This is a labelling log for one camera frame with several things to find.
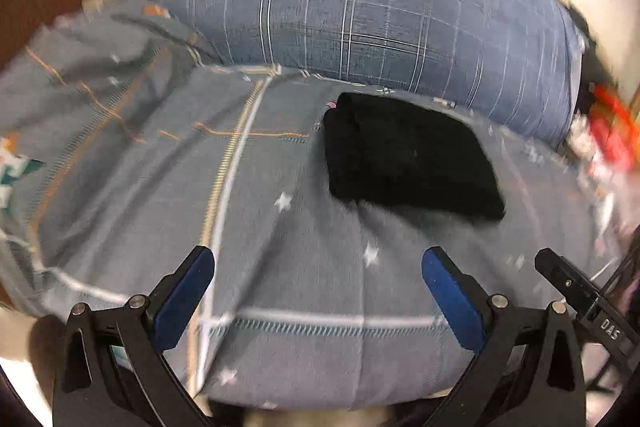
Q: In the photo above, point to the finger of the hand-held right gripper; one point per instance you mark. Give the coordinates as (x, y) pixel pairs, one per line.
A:
(575, 284)

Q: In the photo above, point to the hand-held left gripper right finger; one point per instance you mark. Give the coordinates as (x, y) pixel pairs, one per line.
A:
(452, 294)

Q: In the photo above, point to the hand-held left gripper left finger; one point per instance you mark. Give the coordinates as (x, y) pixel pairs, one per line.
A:
(186, 292)

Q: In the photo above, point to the black pants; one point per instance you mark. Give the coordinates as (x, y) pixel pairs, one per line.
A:
(405, 157)

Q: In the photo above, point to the grey star print bed sheet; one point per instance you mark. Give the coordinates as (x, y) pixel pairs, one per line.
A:
(240, 217)

